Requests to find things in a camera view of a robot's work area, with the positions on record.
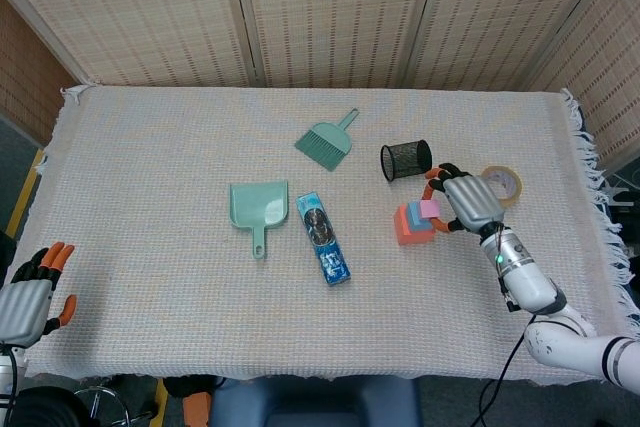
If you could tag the white woven tablecloth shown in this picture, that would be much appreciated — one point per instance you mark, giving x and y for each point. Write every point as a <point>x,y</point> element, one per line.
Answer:
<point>150,197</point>

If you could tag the green hand brush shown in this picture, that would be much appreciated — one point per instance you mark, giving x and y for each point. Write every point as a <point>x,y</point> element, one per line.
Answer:
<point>325,144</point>

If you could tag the medium blue foam cube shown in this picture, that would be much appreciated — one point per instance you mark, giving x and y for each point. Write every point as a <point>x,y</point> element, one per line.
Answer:
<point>414,219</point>

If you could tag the green plastic dustpan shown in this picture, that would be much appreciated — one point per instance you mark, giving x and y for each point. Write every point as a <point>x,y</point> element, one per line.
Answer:
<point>255,204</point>

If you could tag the large orange foam cube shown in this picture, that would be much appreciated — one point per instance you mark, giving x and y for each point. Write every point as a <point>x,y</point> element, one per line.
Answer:
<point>407,239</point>

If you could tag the clear yellowish tape roll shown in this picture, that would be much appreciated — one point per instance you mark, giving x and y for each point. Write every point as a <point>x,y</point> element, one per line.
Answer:
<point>517,187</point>

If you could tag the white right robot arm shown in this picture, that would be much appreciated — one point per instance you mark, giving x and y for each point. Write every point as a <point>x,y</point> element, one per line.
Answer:
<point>530,282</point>

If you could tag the small pink foam cube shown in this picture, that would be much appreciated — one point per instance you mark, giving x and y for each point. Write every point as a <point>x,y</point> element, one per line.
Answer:
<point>430,209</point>

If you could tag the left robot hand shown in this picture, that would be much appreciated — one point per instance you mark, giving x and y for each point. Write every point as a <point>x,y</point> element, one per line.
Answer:
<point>22,307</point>

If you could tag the chrome stool legs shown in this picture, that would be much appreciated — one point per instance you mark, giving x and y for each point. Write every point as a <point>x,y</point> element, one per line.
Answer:
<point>107,407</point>

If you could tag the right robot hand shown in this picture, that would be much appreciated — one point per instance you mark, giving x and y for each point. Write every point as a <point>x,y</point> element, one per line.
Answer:
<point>472,202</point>

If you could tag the blue cookie box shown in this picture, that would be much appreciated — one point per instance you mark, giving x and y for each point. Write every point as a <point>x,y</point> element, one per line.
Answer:
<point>325,247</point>

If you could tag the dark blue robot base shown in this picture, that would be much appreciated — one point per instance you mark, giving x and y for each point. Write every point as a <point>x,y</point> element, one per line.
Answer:
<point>310,402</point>

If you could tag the woven folding screen panel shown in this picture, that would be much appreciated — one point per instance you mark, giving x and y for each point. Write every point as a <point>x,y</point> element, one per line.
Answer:
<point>610,72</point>
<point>500,12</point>
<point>25,77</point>
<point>140,12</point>
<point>340,12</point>

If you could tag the black mesh pen holder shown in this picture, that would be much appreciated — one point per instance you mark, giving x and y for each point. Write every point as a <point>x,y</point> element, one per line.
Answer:
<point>405,159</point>

